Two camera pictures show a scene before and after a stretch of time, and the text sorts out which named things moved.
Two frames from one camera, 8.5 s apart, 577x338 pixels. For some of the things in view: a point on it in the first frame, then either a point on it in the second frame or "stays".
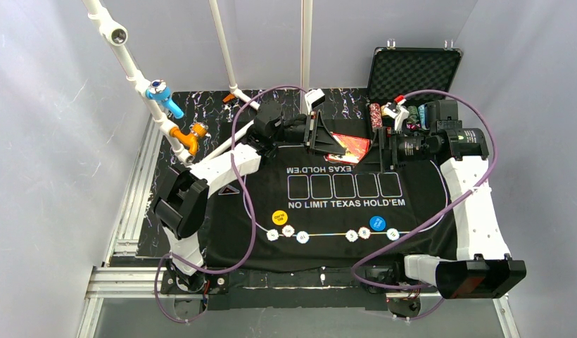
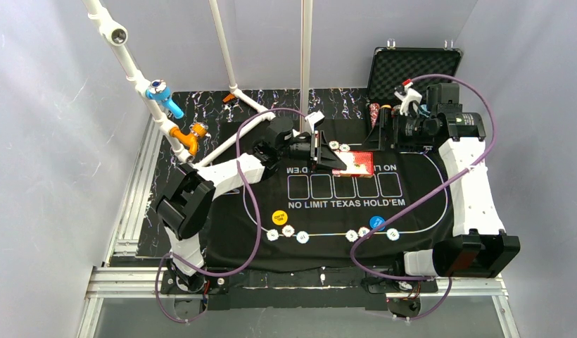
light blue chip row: (302, 237) stays
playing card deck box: (355, 148) to (358, 164)
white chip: (351, 235) stays
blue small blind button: (377, 223) stays
